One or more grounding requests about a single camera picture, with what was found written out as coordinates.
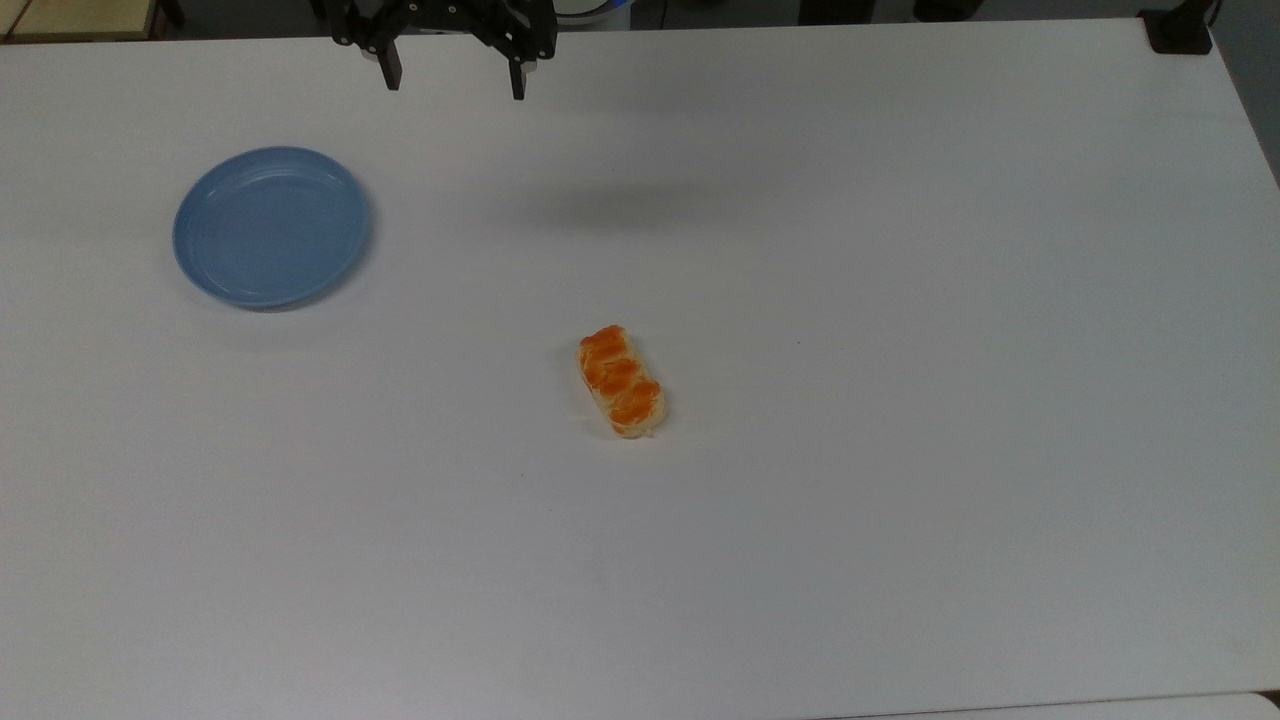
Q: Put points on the dark chair base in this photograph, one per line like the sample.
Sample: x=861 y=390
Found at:
x=945 y=8

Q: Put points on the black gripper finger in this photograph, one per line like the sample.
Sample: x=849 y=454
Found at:
x=390 y=68
x=518 y=75

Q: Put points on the black table clamp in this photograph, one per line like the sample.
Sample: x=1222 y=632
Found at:
x=1180 y=30

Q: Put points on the white blue round object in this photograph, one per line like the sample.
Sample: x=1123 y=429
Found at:
x=590 y=8

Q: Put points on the white adjoining table panel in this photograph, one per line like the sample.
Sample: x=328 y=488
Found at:
x=1100 y=708

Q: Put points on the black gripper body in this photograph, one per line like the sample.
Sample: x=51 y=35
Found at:
x=445 y=10

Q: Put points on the blue round plate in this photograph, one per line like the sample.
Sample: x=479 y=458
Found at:
x=270 y=227

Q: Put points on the wooden beige furniture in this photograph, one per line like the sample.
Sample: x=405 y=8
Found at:
x=80 y=18

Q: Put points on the orange glazed bread roll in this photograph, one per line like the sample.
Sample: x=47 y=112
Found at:
x=620 y=382

